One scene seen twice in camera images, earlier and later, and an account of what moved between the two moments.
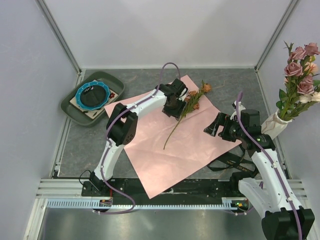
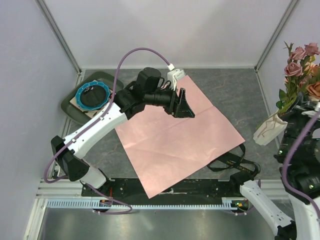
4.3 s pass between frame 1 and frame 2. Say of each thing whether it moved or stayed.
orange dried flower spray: moved
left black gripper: stayed
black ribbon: stayed
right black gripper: moved
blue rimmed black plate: stayed
